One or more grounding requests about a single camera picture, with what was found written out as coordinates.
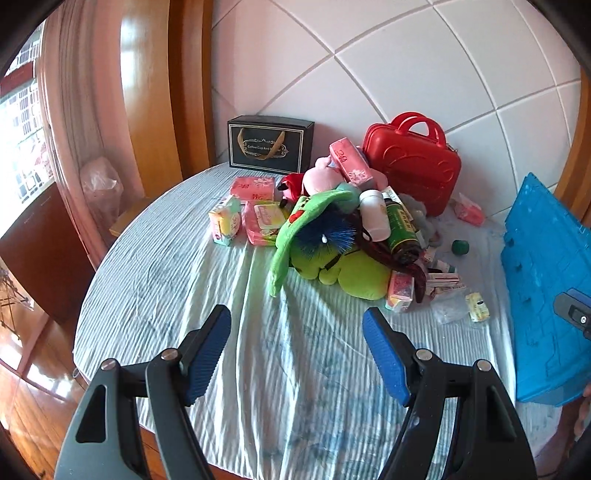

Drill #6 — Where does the small yellow packet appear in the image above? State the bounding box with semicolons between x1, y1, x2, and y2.
465;292;490;322

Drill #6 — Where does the pink plush toy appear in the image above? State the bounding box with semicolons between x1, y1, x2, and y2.
302;157;352;195

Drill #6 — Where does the green plush toy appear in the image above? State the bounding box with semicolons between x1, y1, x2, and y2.
269;188;393;298

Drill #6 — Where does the long white carton box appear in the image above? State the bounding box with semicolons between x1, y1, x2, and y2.
427;273;467;301

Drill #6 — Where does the dark wooden cabinet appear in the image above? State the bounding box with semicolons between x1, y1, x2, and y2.
0;185;100;326

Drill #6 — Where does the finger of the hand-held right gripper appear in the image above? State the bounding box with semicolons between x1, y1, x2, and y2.
553;288;591;342

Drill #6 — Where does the translucent pink plastic bag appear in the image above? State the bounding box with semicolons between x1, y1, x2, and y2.
79;157;123;232

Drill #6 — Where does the white plastic bottle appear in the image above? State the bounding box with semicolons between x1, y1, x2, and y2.
359;189;389;241

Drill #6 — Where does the pink printed tissue pack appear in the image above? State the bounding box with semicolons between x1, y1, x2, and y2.
329;137;376;191

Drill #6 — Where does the white padded headboard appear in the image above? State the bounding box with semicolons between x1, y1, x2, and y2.
211;0;583;222

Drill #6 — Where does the red hard-shell suitcase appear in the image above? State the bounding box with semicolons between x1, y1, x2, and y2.
361;112;462;217

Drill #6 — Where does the red plush toy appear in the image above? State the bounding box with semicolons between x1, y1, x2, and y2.
278;173;305;204

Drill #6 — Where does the wooden door frame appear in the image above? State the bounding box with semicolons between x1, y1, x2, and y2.
120;0;215;195

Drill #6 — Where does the window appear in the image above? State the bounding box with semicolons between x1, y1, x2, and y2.
0;28;56;204

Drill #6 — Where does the grey plush toy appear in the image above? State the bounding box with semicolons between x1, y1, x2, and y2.
399;194;444;245

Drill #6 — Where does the small pink carton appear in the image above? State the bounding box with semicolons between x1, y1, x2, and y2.
385;270;416;313

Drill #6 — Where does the green labelled can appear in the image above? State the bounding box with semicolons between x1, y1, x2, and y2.
385;199;423;265

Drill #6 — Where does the wooden nightstand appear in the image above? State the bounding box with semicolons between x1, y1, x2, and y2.
108;196;153;236

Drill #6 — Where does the person's right forearm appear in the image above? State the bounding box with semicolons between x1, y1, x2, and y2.
558;383;591;444

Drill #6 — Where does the blue plastic crate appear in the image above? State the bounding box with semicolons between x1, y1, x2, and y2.
501;173;591;407

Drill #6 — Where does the striped light blue bed sheet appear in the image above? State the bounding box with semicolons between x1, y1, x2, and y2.
74;164;555;480

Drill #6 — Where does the pink wet wipes pack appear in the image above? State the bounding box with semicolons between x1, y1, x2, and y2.
242;199;293;247

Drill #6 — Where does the blue bristle brush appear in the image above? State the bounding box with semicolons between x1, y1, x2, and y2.
293;213;358;257

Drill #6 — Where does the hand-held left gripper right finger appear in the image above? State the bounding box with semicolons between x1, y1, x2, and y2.
362;307;539;480

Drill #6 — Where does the black gift box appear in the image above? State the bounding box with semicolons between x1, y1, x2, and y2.
227;115;315;171

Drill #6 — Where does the small teal-capped bottle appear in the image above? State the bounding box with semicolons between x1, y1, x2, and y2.
425;256;458;274

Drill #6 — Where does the small yellow-green tissue pack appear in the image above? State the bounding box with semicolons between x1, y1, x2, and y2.
208;195;243;246

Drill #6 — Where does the clear plastic bag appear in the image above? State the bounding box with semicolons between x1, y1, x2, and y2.
431;293;469;325

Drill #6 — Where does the small red snack packet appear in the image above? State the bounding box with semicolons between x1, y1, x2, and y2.
452;194;485;227

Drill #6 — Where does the dark red cloth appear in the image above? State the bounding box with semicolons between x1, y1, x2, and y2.
353;231;430;303

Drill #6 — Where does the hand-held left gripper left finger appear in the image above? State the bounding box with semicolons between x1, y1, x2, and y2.
54;305;232;480

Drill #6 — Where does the wooden wardrobe frame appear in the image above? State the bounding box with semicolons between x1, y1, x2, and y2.
553;83;585;217

